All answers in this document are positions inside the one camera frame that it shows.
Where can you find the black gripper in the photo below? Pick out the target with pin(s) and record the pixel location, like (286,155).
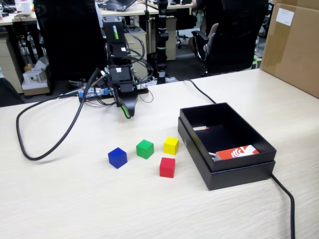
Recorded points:
(120,77)

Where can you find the green wooden cube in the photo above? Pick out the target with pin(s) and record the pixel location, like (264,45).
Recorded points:
(144,149)

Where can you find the blue wooden cube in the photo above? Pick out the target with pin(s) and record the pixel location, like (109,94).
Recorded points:
(117,158)

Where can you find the yellow wooden cube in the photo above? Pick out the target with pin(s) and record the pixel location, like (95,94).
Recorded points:
(171,145)

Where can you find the red wooden cube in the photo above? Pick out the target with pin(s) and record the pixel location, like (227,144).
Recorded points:
(167,168)

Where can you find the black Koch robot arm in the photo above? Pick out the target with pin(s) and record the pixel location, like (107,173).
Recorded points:
(114,32)

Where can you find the small white product box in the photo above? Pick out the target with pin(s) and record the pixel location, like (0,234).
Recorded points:
(32,78)

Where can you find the black cardboard box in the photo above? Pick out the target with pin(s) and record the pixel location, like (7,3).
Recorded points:
(236,178)

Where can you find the large brown cardboard box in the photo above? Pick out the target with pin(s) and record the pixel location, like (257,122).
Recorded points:
(294,49)

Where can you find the blue controller board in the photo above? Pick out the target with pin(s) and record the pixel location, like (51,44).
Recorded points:
(99,91)

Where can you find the black vertical pole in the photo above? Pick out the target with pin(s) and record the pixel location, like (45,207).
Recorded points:
(162,49)

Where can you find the white stick with red tip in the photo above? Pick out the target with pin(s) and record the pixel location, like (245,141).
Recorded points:
(200,128)

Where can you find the beige cabinet behind pole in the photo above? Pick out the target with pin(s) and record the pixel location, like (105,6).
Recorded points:
(172,37)

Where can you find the black high-back office chair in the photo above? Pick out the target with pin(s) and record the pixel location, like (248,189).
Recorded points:
(69,37)

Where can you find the seated person in white shirt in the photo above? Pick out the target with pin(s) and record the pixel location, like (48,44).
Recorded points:
(99,17)

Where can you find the small brown open carton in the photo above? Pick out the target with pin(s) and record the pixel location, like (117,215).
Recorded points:
(35,89)

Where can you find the beige desk with laptop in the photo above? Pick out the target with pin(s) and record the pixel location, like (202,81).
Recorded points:
(139,10)

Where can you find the white sticks under card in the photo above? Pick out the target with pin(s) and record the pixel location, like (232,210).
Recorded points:
(213,155)

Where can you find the black laptop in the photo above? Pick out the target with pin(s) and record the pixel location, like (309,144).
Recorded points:
(117,5)

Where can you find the seated person in dark clothes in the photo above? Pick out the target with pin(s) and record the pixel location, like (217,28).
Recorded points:
(214,32)

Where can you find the orange white card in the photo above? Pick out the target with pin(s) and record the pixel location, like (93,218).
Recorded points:
(234,153)

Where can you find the person in teal shirt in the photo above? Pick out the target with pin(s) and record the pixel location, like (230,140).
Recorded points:
(10,94)

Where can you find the beige drawer cabinet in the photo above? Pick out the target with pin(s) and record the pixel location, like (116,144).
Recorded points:
(10,62)

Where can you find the black office chair with armrest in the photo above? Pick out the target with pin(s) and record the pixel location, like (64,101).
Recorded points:
(236,37)

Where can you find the white pink container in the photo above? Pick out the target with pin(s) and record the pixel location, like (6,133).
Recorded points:
(25,6)

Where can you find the beige office desk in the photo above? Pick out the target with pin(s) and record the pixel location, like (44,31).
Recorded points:
(6,22)

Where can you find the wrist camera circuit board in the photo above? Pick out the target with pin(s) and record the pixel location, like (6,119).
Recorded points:
(102,78)

